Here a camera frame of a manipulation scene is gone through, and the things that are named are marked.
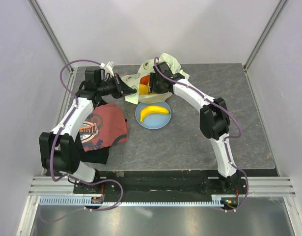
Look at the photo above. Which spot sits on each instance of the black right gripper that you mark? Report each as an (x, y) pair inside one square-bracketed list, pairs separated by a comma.
[(152, 87)]

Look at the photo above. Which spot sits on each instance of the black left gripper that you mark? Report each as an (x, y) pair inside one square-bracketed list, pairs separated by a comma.
[(122, 89)]

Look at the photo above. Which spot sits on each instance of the green avocado print plastic bag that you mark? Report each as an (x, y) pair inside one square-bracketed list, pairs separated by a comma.
[(145, 69)]

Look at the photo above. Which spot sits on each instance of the red apple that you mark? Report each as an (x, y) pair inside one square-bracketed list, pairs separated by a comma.
[(145, 80)]

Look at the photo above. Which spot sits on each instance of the yellow banana bunch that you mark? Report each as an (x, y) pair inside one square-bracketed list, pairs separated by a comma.
[(145, 90)]

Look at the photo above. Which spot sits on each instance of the single yellow banana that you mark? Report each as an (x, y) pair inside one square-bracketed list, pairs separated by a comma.
[(148, 110)]

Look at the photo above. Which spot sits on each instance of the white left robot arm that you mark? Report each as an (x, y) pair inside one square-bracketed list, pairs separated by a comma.
[(60, 149)]

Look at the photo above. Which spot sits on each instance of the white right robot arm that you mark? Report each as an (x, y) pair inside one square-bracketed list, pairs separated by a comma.
[(214, 120)]

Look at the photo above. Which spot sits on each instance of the blue plate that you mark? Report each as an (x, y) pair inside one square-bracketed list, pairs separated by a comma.
[(153, 121)]

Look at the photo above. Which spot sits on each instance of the red folded t-shirt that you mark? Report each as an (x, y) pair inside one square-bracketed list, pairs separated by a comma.
[(104, 127)]

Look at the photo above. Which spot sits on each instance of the black cloth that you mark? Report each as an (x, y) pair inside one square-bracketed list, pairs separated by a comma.
[(96, 156)]

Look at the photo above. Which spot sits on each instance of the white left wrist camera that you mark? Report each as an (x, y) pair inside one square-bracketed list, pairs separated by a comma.
[(108, 68)]

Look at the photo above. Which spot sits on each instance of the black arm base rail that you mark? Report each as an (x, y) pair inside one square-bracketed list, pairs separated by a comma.
[(207, 182)]

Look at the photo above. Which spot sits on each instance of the left aluminium frame post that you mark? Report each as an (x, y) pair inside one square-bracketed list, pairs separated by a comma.
[(37, 9)]

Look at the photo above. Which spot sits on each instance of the blue slotted cable duct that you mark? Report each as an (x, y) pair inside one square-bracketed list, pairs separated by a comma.
[(89, 201)]

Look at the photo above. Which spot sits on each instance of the aluminium corner frame post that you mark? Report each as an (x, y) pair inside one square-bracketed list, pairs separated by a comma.
[(281, 4)]

